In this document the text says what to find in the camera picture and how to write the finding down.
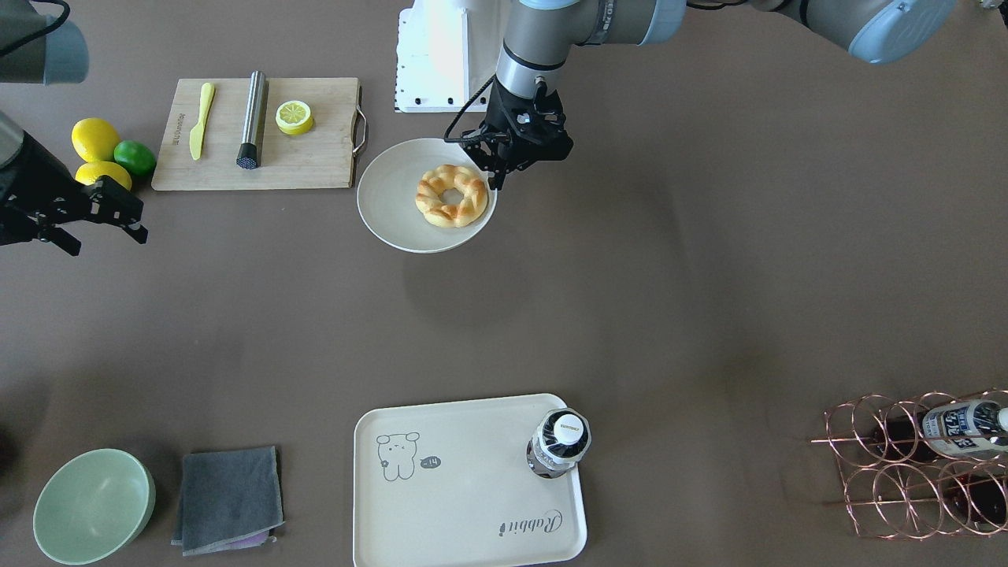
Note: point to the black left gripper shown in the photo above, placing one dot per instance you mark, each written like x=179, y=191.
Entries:
x=501, y=114

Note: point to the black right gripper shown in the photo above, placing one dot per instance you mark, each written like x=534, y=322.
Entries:
x=33, y=179

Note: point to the braided glazed donut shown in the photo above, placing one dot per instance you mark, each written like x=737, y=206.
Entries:
x=434, y=184

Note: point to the white round plate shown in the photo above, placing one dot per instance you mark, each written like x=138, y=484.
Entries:
x=386, y=197

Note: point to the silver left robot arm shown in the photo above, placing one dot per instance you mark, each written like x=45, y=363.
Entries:
x=540, y=34

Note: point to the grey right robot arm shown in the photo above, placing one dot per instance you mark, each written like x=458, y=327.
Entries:
x=38, y=48

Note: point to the cream rabbit tray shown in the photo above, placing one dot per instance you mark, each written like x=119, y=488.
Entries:
x=447, y=484

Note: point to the lower yellow lemon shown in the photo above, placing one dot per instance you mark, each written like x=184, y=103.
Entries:
x=90, y=172

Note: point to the yellow lemon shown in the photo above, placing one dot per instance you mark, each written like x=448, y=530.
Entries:
x=90, y=172
x=95, y=139

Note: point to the green lime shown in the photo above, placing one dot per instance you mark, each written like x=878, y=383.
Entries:
x=135, y=157

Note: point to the upper yellow lemon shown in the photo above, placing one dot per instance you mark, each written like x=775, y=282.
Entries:
x=95, y=139

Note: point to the wooden cutting board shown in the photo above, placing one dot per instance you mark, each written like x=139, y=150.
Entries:
x=323, y=158

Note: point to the steel cylinder grater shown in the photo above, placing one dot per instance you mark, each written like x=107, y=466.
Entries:
x=249, y=154

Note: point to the yellow plastic knife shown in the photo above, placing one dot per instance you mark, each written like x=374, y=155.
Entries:
x=196, y=137

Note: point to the half lemon slice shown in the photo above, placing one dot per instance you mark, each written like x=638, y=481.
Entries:
x=294, y=117

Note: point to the light green bowl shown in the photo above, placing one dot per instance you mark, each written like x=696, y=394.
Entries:
x=94, y=505

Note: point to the grey folded cloth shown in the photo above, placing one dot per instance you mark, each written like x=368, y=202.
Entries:
x=229, y=500

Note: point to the upper bottle in rack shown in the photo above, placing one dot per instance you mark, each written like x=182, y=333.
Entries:
x=972, y=430

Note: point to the bottle in rack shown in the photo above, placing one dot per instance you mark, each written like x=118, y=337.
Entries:
x=976, y=498
x=972, y=430

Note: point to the lower bottle in rack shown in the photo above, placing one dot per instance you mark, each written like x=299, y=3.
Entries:
x=976, y=498

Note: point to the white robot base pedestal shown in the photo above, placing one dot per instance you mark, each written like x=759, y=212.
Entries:
x=446, y=50

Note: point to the copper wire bottle rack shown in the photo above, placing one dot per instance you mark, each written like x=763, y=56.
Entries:
x=899, y=499

